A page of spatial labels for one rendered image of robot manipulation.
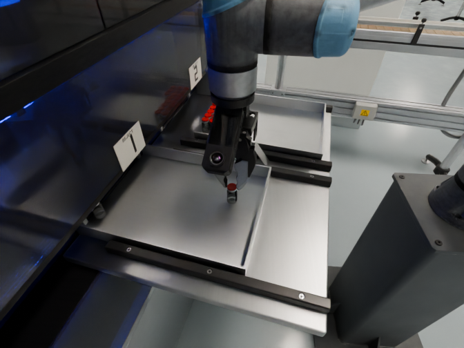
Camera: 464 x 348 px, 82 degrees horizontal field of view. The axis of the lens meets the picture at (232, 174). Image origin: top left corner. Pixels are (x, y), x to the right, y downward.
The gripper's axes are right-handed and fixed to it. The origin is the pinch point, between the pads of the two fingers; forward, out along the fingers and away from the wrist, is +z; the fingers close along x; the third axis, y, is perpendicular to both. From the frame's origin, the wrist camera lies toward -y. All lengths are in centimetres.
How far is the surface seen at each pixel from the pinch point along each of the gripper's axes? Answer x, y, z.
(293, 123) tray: -9.9, 34.9, 5.3
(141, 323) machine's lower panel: 19.8, -20.2, 37.8
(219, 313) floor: 9, 5, 93
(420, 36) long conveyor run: -61, 121, 2
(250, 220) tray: -5.1, -3.6, 5.3
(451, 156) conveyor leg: -108, 125, 70
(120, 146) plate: 18.8, -5.5, -10.8
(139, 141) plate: 18.8, -0.1, -7.9
